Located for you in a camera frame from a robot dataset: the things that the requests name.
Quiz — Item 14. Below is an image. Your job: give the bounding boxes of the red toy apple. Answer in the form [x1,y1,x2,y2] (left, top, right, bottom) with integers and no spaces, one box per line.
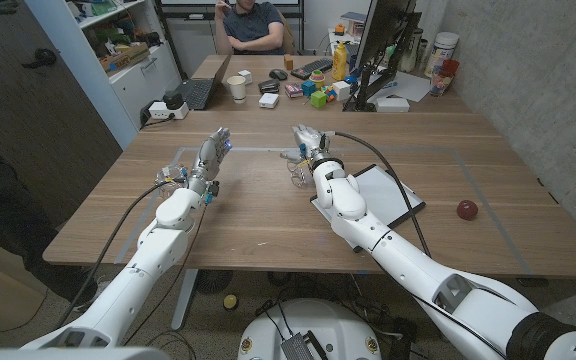
[456,199,480,222]

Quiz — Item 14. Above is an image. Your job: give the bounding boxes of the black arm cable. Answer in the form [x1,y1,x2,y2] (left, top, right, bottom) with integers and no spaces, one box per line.
[325,129,512,360]
[57,179,189,326]

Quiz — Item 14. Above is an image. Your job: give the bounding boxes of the white board with black frame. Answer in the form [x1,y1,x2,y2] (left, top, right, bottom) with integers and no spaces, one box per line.
[309,163,427,254]

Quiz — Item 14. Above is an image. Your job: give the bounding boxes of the black door handle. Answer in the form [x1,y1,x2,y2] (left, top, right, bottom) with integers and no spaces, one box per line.
[21,47,58,70]

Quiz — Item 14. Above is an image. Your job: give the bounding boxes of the yellow squeeze bottle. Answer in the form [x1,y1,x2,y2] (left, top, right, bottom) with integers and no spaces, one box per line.
[331,41,348,82]

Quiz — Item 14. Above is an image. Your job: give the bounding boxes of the whiteboard with black frame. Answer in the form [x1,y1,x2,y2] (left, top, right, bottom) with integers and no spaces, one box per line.
[153,0,305,21]

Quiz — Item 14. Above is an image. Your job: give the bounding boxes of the metal thermos flask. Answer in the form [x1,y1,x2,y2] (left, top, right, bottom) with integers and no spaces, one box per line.
[400,27,424,74]

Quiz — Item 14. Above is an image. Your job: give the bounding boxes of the white paper sheet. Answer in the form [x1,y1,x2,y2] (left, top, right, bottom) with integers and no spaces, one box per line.
[367,69,433,104]

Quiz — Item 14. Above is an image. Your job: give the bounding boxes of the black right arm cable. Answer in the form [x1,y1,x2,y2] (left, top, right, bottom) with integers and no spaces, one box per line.
[325,129,512,360]

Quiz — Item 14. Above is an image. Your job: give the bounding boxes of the white robot torso base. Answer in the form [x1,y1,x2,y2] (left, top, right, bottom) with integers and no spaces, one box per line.
[237,297,383,360]

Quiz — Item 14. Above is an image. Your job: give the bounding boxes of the white power strip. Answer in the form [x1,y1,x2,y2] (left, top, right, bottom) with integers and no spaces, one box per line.
[147,100,190,121]

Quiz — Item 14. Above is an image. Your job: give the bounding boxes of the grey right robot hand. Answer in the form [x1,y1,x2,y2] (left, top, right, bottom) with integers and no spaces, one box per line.
[280,123,342,170]

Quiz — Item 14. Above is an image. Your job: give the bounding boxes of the white paper cup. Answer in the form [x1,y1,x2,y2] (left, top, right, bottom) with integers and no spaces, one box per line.
[226,74,248,105]

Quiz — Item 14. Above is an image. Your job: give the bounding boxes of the black keyboard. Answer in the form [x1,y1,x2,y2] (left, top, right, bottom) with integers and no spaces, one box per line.
[290,57,334,81]

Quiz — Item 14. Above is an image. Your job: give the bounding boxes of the grey table leg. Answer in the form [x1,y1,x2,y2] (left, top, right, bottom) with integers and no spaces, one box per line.
[170,268,200,331]

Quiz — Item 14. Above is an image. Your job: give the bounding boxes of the clear cup with red top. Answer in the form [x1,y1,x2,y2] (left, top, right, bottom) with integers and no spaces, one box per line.
[428,58,461,98]

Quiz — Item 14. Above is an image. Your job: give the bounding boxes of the black power adapter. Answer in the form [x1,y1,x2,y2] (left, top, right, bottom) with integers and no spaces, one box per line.
[162,90,185,111]

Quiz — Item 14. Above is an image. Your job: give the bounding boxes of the white shelf cabinet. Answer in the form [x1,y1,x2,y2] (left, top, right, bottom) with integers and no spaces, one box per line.
[24,0,183,150]

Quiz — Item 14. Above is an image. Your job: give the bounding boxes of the dark wood-grain door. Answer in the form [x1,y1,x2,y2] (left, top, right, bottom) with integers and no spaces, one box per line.
[0,0,124,241]

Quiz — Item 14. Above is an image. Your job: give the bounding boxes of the clear wire-frame glasses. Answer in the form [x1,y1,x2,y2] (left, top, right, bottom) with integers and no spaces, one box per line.
[287,158,314,190]

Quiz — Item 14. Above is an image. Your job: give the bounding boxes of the long white box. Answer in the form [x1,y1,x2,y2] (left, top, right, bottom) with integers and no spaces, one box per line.
[375,96,411,114]

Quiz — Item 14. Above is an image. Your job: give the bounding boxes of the brown cardboard box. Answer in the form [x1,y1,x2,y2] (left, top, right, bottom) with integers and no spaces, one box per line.
[99,41,152,74]

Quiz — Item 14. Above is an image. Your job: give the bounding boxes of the black computer monitor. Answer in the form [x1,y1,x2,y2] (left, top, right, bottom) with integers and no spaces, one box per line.
[353,0,418,70]

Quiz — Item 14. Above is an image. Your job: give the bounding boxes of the white canister with blue label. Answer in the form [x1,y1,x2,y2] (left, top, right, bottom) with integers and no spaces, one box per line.
[423,31,460,79]

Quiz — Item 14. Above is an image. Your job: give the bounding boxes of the black laptop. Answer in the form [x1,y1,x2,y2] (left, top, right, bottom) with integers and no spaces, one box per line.
[175,53,233,111]

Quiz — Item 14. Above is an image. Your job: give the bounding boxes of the tan chair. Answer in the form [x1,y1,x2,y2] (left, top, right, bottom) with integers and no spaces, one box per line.
[278,9,298,55]

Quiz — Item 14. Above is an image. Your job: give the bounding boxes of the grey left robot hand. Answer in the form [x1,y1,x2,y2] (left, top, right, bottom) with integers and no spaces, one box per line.
[186,126,233,197]

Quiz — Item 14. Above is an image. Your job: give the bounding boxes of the seated person in dark shirt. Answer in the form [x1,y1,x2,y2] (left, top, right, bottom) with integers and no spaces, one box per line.
[213,0,297,56]

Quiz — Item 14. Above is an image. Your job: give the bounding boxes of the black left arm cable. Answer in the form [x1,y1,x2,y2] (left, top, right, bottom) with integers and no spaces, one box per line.
[57,179,189,326]

